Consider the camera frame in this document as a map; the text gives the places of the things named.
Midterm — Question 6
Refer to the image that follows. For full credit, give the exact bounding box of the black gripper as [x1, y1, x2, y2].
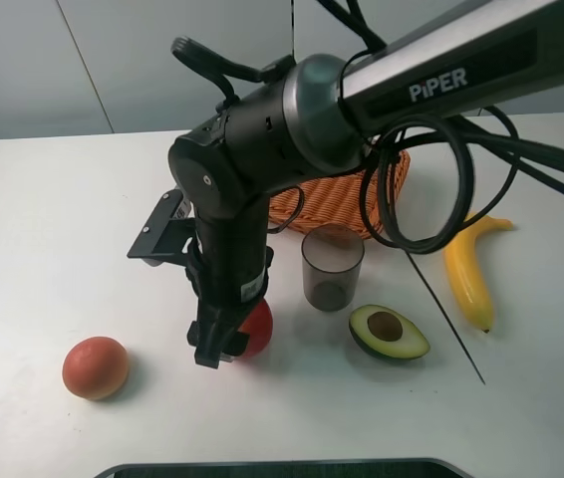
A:
[187, 195, 270, 368]

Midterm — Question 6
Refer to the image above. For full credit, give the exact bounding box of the red apple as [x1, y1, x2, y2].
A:
[239, 299, 273, 359]

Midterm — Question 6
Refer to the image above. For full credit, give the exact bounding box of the black silver Piper robot arm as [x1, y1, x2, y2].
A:
[168, 1, 564, 368]

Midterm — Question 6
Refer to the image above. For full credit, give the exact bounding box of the orange wicker basket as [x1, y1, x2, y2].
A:
[269, 150, 411, 239]

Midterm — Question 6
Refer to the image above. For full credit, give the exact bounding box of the orange fruit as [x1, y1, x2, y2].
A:
[62, 337, 131, 401]

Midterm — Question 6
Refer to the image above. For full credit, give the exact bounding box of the grey translucent plastic cup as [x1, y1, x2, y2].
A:
[301, 223, 365, 312]

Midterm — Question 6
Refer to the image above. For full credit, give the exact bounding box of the halved avocado with pit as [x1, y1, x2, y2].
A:
[349, 305, 430, 360]

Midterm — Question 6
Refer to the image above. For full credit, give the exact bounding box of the yellow banana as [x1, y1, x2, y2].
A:
[443, 216, 513, 334]

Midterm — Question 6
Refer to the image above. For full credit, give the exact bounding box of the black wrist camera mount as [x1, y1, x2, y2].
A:
[127, 187, 195, 267]

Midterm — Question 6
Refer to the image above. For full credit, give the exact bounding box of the black cable bundle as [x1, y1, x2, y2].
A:
[169, 0, 564, 385]

